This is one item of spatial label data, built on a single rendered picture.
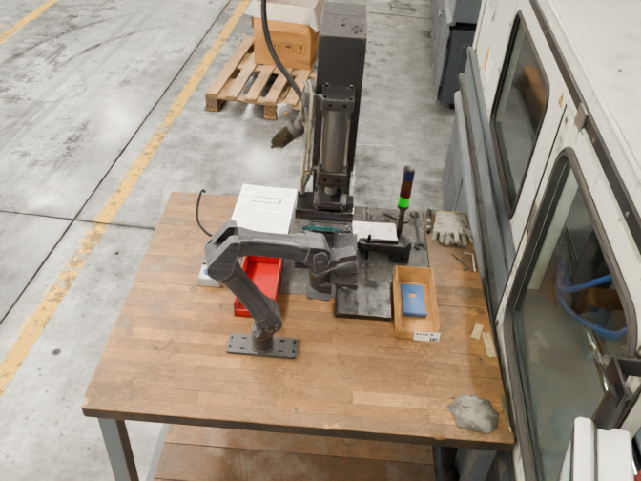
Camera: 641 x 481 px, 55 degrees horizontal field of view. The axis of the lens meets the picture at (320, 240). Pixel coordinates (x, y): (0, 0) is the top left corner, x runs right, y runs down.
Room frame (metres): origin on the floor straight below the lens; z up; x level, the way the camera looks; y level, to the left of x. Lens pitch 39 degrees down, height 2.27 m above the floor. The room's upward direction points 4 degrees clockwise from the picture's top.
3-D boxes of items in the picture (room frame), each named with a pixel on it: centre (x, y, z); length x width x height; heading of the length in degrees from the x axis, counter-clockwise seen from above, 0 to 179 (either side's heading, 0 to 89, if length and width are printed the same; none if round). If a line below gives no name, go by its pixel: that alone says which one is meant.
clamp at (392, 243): (1.61, -0.20, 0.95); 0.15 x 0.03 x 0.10; 89
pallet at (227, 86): (4.80, 0.37, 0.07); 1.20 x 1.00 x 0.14; 173
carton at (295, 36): (5.11, 0.37, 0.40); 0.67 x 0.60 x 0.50; 171
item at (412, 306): (1.41, -0.30, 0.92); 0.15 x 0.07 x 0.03; 0
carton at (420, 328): (1.38, -0.31, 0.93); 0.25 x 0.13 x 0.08; 179
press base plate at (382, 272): (1.66, -0.05, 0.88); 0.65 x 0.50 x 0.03; 89
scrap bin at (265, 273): (1.42, 0.18, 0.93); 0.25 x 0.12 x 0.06; 179
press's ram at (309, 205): (1.65, -0.01, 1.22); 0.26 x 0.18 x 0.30; 179
